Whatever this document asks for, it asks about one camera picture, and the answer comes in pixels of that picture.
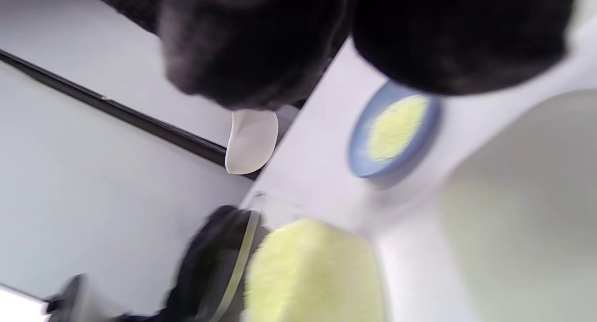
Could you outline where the person's right hand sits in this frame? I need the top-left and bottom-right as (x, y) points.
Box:
(79, 0), (583, 110)

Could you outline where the person's left hand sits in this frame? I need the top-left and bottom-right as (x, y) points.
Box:
(112, 205), (269, 322)

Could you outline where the white plastic coffee spoon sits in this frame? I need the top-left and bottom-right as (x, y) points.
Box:
(225, 110), (279, 175)

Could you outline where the glass chicken bouillon jar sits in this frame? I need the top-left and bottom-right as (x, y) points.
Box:
(240, 191), (388, 322)

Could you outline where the yellow chicken bouillon pile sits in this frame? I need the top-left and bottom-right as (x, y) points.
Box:
(366, 96), (430, 164)

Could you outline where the cream jar lid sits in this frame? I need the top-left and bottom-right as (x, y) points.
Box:
(438, 89), (597, 322)

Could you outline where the blue round dish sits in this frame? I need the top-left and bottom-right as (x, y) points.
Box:
(347, 82), (441, 179)

